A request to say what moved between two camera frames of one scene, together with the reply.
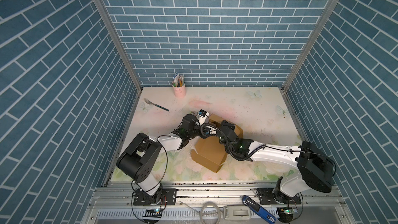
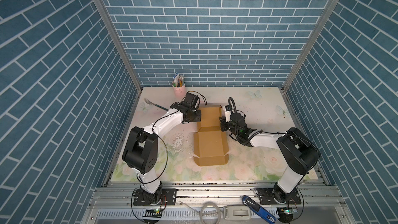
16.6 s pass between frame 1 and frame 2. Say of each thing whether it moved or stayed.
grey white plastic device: stayed
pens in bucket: stayed
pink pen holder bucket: stayed
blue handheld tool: stayed
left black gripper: moved
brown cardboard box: moved
